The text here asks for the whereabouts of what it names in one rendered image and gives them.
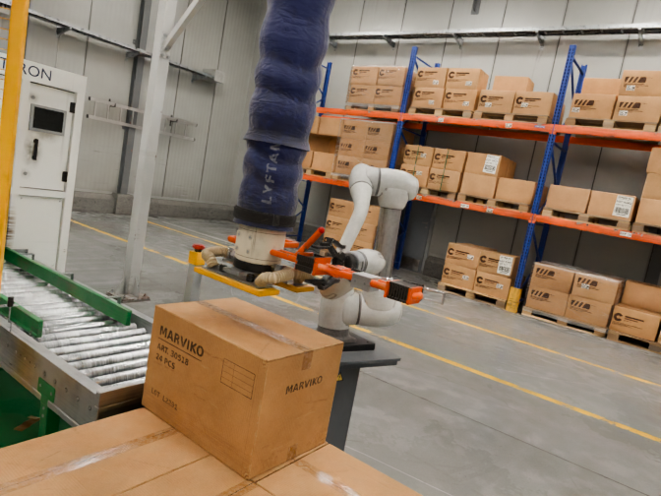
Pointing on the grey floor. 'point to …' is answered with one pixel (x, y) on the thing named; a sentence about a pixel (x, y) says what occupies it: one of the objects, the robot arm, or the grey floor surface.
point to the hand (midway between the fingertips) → (314, 264)
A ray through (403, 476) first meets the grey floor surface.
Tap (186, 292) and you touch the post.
